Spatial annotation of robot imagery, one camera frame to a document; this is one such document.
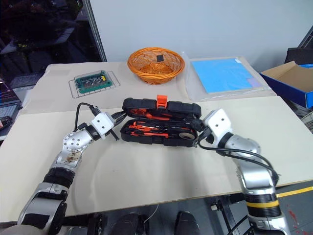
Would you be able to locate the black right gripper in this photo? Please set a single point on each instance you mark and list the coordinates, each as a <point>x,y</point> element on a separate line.
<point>200,127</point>

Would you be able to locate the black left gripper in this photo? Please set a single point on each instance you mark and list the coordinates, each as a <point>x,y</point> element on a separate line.
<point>118,120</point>

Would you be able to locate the grey tape roll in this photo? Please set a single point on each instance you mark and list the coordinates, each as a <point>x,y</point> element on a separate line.
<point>182,135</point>

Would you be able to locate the black plastic tool case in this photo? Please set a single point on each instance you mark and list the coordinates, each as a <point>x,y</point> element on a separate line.
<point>181,107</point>

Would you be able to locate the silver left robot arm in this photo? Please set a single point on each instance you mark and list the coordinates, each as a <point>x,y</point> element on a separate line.
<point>73,144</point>

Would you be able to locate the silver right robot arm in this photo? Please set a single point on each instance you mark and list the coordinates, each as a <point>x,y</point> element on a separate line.
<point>254,176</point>

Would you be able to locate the orange black tape measure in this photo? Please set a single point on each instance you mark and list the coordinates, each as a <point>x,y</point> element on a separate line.
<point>137,112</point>

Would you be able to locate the blue sheet in plastic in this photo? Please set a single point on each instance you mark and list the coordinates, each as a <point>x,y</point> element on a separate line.
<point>195,94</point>

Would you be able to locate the green screwdriver bit case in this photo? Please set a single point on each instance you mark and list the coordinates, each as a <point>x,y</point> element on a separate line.
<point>91,82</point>

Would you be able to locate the orange woven basket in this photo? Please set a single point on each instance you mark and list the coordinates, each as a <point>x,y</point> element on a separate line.
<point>140,72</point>

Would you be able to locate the blue sheet pad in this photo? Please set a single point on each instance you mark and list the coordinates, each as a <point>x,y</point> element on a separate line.
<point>223,74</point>

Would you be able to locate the small black square tag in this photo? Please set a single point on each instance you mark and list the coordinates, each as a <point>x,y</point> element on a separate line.
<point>160,58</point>

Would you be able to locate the dark rounded shape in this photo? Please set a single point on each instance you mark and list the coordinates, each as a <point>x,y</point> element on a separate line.
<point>129,224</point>
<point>187,224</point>

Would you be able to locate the blue cardboard box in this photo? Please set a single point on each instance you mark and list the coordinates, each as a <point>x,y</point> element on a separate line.
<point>286,84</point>

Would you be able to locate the open laptop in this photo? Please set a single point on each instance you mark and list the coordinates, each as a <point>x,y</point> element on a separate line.
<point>7,98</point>

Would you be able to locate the black bag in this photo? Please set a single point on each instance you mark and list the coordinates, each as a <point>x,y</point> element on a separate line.
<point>297,56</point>

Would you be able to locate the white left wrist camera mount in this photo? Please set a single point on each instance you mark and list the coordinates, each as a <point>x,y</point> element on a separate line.
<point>102,123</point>

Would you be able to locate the black table frame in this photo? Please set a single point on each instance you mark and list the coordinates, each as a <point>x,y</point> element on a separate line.
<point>227,215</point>

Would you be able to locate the aluminium frame post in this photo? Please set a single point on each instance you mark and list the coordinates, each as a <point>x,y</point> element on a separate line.
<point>96,29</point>

